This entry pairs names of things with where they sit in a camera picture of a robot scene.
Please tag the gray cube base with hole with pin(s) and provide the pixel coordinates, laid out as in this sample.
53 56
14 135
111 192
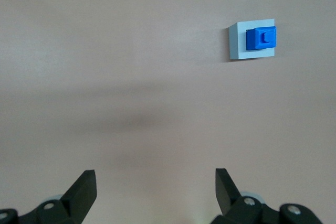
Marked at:
236 51

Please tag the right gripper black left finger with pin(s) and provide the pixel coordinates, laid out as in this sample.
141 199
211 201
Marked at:
78 197

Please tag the blue square plastic part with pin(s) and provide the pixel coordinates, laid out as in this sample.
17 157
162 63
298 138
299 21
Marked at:
253 39

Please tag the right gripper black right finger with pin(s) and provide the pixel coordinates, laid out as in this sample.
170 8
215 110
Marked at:
228 197

